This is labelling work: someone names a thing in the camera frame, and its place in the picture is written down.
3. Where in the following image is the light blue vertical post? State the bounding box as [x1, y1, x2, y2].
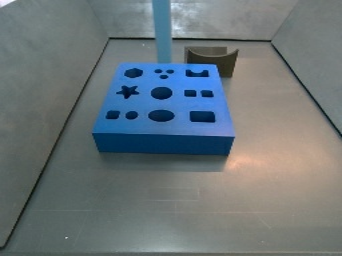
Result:
[152, 0, 172, 63]

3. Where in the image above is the dark grey curved block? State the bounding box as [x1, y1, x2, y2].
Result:
[184, 46, 239, 78]

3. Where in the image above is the blue shape-sorter block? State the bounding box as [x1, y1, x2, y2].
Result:
[92, 63, 235, 155]

